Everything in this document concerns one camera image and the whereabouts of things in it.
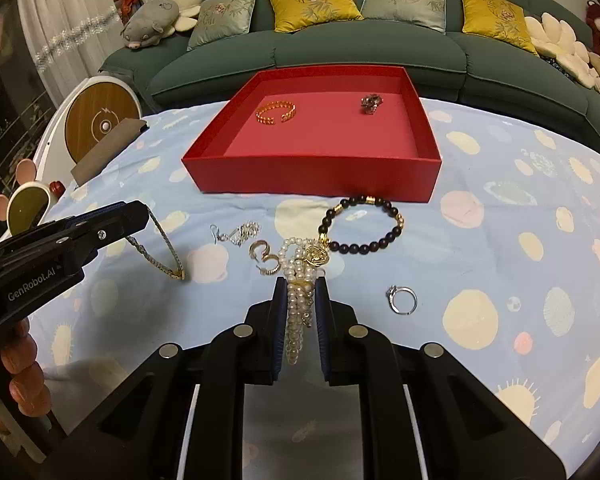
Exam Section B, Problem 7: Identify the light blue printed tablecloth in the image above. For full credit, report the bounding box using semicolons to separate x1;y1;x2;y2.
27;97;600;480

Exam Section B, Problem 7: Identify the person's left hand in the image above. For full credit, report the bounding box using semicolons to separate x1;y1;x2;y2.
0;317;54;436

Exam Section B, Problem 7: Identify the dark ornate brooch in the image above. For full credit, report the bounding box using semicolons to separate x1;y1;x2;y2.
357;93;385;116

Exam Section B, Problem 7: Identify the pearl bracelet with gold charm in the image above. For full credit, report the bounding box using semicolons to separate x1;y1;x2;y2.
278;236;333;367

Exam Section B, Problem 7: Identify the black bead bracelet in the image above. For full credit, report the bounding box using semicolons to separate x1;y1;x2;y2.
318;194;407;255

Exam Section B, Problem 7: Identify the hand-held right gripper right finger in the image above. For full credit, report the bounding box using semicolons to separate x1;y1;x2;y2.
314;276;569;480

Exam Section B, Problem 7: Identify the small mirror with pink ears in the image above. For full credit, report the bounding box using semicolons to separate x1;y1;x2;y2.
0;158;62;242

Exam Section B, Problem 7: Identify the brown cardboard piece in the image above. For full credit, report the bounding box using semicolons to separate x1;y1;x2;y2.
71;118;150;189

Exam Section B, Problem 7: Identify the white machine with wooden disc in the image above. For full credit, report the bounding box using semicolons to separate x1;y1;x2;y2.
34;75;144;197

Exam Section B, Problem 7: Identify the gold cuff bangle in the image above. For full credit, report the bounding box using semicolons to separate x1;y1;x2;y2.
256;102;298;126

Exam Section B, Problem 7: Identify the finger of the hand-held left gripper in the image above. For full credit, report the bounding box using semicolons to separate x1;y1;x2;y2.
55;200;149;262

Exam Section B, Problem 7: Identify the orange curtain tie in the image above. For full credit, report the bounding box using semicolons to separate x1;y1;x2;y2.
113;0;144;19

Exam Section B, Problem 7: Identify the gold chain necklace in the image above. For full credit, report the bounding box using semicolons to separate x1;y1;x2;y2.
125;206;186;281

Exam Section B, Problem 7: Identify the silver ring with stone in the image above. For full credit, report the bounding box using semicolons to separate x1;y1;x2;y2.
385;285;419;315

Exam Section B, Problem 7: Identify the grey plush pig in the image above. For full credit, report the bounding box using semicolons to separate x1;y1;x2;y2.
120;0;182;52

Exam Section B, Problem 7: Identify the cream flower-shaped cushion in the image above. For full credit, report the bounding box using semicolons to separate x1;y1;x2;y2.
524;12;600;92

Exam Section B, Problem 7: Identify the dark green sofa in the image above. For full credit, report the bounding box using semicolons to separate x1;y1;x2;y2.
99;0;600;161

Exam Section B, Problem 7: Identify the yellow embroidered cushion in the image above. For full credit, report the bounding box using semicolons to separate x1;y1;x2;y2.
266;0;365;35
456;0;540;56

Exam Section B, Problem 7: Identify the silver dangle earring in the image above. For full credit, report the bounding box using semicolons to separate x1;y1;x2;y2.
209;220;261;247

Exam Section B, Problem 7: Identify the red jewelry box tray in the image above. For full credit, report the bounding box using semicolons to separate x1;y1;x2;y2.
181;65;442;204

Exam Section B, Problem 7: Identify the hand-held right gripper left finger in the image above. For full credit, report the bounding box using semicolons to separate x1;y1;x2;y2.
45;276;287;480

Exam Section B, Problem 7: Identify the white sheer curtain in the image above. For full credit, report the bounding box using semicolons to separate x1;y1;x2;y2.
16;0;147;107

